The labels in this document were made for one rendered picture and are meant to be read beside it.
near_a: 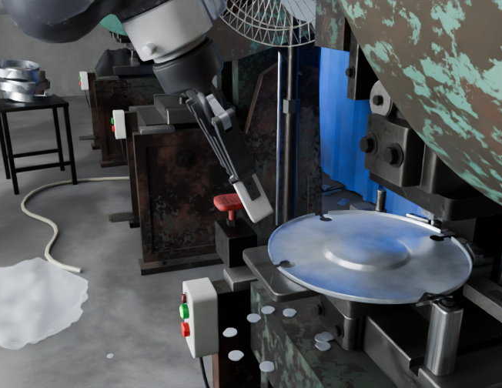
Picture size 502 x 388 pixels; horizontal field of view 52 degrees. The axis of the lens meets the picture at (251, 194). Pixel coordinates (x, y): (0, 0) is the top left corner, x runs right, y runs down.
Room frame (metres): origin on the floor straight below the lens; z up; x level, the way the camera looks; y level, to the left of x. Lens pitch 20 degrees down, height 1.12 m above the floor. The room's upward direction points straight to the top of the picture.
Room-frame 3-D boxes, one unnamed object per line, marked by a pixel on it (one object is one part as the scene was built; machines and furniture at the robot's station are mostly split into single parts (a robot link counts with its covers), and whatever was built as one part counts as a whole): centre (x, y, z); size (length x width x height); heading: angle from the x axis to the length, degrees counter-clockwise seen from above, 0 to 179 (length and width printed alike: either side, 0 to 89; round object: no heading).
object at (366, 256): (0.69, -0.17, 0.78); 0.29 x 0.29 x 0.01
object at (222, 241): (0.95, 0.03, 0.62); 0.10 x 0.06 x 0.20; 20
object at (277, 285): (0.67, -0.13, 0.72); 0.25 x 0.14 x 0.14; 110
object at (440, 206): (0.73, -0.29, 0.86); 0.20 x 0.16 x 0.05; 20
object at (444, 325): (0.52, -0.23, 0.75); 0.03 x 0.03 x 0.10; 20
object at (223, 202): (0.96, 0.04, 0.72); 0.07 x 0.06 x 0.08; 110
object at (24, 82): (3.33, 1.43, 0.40); 0.45 x 0.40 x 0.79; 32
